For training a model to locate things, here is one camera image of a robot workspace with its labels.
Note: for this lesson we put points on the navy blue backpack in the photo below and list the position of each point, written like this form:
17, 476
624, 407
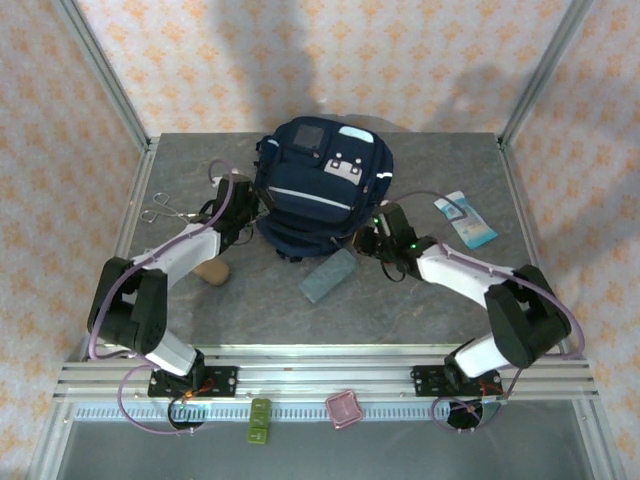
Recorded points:
320, 185

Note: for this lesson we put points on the tan beige pouch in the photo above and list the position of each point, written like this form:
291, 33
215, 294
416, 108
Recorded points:
212, 273

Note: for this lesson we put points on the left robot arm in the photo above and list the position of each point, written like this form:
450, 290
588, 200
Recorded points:
180, 250

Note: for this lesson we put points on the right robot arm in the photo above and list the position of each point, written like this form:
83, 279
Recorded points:
465, 270

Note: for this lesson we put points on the blue white wipes pack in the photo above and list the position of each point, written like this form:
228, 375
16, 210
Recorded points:
465, 220

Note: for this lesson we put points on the metal scissors clamp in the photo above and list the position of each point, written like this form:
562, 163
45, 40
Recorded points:
160, 210

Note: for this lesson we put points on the pink square tray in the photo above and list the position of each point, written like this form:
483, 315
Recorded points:
344, 410

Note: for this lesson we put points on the green button box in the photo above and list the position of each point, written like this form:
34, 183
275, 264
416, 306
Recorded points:
259, 421

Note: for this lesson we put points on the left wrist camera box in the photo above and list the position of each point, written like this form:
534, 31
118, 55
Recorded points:
222, 177

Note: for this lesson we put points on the left aluminium side rail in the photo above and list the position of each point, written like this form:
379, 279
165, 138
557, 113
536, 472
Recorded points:
125, 240

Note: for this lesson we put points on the aluminium side rail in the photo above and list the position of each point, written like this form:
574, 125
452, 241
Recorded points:
530, 210
125, 240

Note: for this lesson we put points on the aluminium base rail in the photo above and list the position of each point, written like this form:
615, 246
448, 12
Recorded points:
320, 375

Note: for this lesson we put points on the right aluminium side rail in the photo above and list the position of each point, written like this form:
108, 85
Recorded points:
530, 210

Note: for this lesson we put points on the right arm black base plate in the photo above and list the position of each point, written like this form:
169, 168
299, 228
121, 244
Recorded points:
425, 380

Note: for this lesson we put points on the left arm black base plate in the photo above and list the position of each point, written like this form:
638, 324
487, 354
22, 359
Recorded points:
225, 380

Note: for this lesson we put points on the left aluminium frame post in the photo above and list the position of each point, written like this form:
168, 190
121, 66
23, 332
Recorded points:
100, 70

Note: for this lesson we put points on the aluminium frame post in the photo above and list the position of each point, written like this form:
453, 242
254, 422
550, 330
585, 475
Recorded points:
100, 70
545, 70

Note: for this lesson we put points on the right aluminium frame post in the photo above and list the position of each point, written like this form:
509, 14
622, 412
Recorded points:
545, 70

